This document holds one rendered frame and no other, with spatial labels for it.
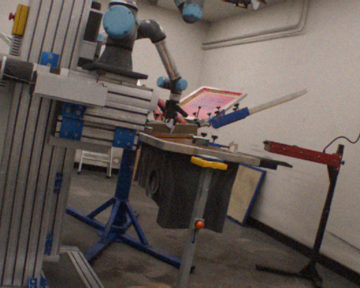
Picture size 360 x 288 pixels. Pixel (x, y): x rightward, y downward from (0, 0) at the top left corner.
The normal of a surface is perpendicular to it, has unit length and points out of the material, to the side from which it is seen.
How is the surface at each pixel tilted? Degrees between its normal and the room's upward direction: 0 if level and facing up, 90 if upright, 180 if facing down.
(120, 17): 98
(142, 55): 90
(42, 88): 90
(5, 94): 90
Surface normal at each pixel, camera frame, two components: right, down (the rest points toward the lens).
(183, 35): 0.39, 0.13
